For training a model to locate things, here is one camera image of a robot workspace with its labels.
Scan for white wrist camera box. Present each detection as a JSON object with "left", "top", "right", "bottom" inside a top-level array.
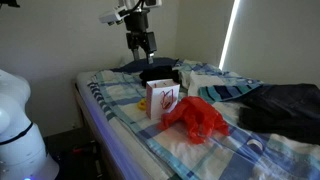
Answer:
[{"left": 98, "top": 5, "right": 128, "bottom": 26}]

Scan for yellow rubber duck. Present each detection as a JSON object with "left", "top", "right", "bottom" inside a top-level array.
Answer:
[{"left": 136, "top": 97, "right": 148, "bottom": 112}]

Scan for navy blue cloth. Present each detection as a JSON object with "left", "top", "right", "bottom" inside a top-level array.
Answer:
[{"left": 111, "top": 56, "right": 180, "bottom": 74}]

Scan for wooden bed frame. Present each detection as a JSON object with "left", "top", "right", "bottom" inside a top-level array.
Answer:
[{"left": 72, "top": 82, "right": 118, "bottom": 180}]

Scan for white red-print gift bag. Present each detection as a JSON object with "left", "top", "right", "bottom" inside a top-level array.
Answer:
[{"left": 145, "top": 78, "right": 181, "bottom": 121}]

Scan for red handled clamp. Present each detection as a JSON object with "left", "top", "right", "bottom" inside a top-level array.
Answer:
[{"left": 71, "top": 145, "right": 92, "bottom": 155}]

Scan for red plastic bag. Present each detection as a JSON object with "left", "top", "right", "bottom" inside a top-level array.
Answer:
[{"left": 156, "top": 96, "right": 231, "bottom": 145}]

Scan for blue white plaid bed sheet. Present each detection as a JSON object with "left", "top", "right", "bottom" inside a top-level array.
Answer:
[{"left": 87, "top": 59, "right": 320, "bottom": 180}]

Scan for dark blue jeans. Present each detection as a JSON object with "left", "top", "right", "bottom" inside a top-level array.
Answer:
[{"left": 236, "top": 82, "right": 320, "bottom": 145}]

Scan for black camera stand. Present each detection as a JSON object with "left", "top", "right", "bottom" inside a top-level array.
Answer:
[{"left": 0, "top": 0, "right": 21, "bottom": 9}]

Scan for teal navy striped cloth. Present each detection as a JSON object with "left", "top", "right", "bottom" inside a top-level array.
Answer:
[{"left": 198, "top": 82, "right": 265, "bottom": 104}]

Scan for white cloth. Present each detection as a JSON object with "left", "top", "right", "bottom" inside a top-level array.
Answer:
[{"left": 179, "top": 69, "right": 228, "bottom": 98}]

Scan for black garment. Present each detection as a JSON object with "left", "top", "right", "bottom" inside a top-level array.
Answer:
[{"left": 138, "top": 65, "right": 181, "bottom": 89}]

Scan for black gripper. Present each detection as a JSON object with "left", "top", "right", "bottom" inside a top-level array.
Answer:
[{"left": 123, "top": 9, "right": 158, "bottom": 65}]

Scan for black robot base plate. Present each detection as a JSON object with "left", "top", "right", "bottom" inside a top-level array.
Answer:
[{"left": 43, "top": 128, "right": 104, "bottom": 180}]

